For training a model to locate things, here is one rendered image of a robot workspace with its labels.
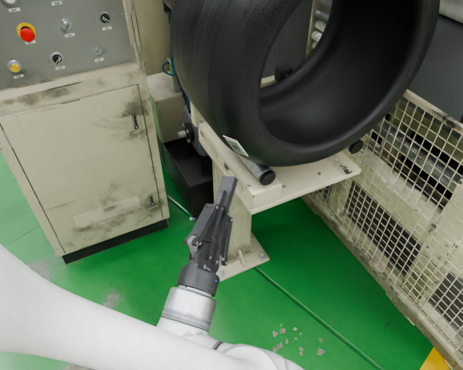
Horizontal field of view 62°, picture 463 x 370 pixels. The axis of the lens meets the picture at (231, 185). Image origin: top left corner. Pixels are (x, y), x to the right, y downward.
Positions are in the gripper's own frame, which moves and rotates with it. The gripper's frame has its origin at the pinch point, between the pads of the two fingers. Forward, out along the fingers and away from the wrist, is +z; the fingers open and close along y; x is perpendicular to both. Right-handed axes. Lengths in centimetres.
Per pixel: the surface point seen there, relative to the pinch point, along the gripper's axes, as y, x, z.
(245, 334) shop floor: 94, -34, -20
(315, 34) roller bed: 31, -5, 77
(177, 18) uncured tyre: -21.0, -9.5, 28.5
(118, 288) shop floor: 73, -92, -17
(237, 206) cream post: 67, -39, 25
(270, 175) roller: 16.2, 0.1, 13.1
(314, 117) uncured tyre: 26.4, 3.5, 38.1
